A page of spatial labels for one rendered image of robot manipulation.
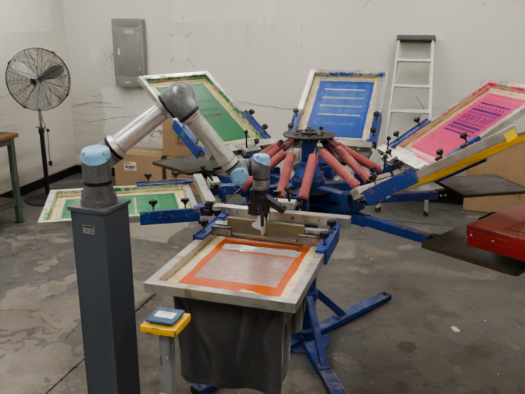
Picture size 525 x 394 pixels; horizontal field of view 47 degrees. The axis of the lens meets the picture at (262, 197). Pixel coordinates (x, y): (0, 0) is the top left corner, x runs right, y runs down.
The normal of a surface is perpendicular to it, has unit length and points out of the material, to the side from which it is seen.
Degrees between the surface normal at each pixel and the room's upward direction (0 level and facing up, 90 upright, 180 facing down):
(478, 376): 0
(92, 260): 90
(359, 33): 90
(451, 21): 90
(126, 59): 90
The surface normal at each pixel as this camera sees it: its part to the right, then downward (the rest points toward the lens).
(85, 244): -0.39, 0.26
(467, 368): 0.00, -0.96
